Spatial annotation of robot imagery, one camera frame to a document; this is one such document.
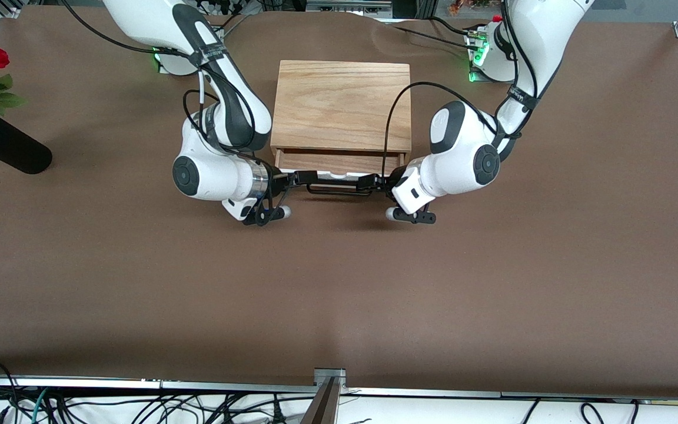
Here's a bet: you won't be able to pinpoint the orange background items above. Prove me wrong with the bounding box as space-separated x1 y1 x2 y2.
447 0 493 16

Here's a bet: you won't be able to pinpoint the aluminium camera post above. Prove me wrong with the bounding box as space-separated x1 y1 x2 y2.
300 369 348 424

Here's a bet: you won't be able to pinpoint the black cylindrical vase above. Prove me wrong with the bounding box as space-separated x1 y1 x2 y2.
0 115 53 175

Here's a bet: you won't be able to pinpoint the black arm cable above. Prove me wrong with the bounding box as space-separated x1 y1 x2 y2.
58 0 284 227
381 0 553 177

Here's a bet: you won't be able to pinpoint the short black table cable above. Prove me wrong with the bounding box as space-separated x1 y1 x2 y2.
430 16 471 35

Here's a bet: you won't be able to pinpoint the brown table cover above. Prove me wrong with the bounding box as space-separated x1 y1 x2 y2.
0 7 678 402

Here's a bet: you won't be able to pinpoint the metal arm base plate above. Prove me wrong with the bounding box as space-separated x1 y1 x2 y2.
467 29 519 84

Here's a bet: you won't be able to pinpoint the grey base cable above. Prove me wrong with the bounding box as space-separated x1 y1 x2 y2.
220 11 253 39

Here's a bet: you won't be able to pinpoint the long black table cable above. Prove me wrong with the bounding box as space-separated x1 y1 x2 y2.
383 22 474 47

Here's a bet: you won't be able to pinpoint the wooden drawer white front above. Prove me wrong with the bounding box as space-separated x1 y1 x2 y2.
274 150 409 181

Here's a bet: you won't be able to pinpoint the aluminium table edge rail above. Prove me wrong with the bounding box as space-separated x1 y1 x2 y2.
0 376 678 403

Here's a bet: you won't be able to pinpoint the grey background device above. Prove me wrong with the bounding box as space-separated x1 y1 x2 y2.
305 0 394 16

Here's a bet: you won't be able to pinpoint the black metal drawer handle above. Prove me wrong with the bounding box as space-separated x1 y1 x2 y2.
307 182 375 197

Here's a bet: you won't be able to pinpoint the teal cable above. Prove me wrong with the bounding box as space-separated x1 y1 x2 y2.
31 387 51 424

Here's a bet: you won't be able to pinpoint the light wooden drawer cabinet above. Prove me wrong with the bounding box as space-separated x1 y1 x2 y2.
270 60 414 173

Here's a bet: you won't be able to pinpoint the power strip with plugs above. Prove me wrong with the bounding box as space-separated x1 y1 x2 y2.
197 0 243 16

